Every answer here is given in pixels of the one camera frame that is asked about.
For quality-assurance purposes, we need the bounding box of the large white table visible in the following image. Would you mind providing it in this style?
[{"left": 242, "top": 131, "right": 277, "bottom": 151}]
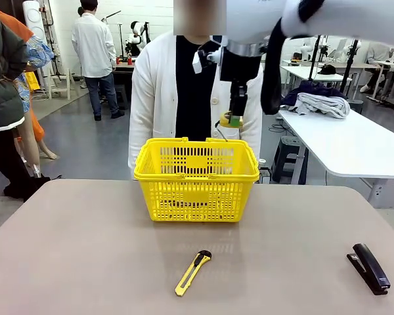
[{"left": 275, "top": 108, "right": 394, "bottom": 209}]

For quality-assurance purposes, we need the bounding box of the white wooden chair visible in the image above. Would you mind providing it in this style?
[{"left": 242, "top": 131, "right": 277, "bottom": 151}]
[{"left": 45, "top": 65, "right": 80, "bottom": 101}]

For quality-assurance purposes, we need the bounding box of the black stapler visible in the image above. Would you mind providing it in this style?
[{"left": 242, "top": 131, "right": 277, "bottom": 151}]
[{"left": 346, "top": 243, "right": 391, "bottom": 296}]

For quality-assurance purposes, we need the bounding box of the black cable sleeve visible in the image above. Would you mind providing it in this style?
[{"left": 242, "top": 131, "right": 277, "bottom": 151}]
[{"left": 260, "top": 18, "right": 288, "bottom": 116}]

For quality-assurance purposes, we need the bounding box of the blue patterned garment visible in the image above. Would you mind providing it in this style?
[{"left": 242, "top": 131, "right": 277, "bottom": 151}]
[{"left": 18, "top": 34, "right": 55, "bottom": 113}]

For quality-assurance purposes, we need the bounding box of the yellow plastic shopping basket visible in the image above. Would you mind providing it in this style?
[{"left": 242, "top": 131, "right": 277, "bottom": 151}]
[{"left": 133, "top": 136, "right": 261, "bottom": 223}]

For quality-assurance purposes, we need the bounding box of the black cap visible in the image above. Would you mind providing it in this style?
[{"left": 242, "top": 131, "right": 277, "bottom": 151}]
[{"left": 317, "top": 64, "right": 338, "bottom": 76}]

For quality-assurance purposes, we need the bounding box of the black tripod stand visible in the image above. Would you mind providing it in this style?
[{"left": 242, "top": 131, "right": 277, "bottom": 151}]
[
  {"left": 339, "top": 38, "right": 364, "bottom": 95},
  {"left": 307, "top": 34, "right": 329, "bottom": 82}
]

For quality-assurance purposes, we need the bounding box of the person in dark green vest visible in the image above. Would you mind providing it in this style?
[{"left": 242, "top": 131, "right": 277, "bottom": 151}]
[{"left": 0, "top": 5, "right": 53, "bottom": 201}]

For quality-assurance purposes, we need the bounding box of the dark navy cloth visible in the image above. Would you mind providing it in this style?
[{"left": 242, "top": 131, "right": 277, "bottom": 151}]
[{"left": 280, "top": 80, "right": 347, "bottom": 110}]

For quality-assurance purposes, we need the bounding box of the man in white lab coat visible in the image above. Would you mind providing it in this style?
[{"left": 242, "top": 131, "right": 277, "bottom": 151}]
[{"left": 71, "top": 0, "right": 126, "bottom": 121}]

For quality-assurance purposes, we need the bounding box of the grey white cloth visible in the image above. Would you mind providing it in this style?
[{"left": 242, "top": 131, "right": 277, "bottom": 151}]
[{"left": 295, "top": 92, "right": 351, "bottom": 119}]

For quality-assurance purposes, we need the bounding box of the yellow utility knife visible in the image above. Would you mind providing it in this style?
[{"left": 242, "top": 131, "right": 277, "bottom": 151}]
[{"left": 174, "top": 249, "right": 213, "bottom": 298}]

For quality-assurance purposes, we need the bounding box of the yellow tape measure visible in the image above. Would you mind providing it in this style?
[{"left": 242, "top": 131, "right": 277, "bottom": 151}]
[{"left": 215, "top": 111, "right": 245, "bottom": 143}]

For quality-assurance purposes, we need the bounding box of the person in white cardigan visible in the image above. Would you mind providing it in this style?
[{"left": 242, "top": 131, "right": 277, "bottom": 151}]
[{"left": 127, "top": 0, "right": 264, "bottom": 180}]

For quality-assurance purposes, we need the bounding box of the small white table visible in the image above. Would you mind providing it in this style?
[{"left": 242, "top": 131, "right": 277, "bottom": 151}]
[{"left": 280, "top": 64, "right": 353, "bottom": 98}]

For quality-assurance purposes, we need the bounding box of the mannequin in orange garment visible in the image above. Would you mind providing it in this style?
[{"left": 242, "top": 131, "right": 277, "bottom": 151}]
[{"left": 0, "top": 3, "right": 58, "bottom": 161}]

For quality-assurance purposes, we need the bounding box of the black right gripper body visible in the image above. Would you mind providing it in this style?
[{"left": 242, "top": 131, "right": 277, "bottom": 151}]
[{"left": 219, "top": 49, "right": 263, "bottom": 83}]

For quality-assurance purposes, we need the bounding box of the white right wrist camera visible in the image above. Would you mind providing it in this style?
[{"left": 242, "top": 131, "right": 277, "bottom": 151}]
[{"left": 192, "top": 35, "right": 225, "bottom": 75}]

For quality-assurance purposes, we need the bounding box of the seated person in grey sweater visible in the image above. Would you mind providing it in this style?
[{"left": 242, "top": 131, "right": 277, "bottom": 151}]
[{"left": 360, "top": 41, "right": 394, "bottom": 93}]

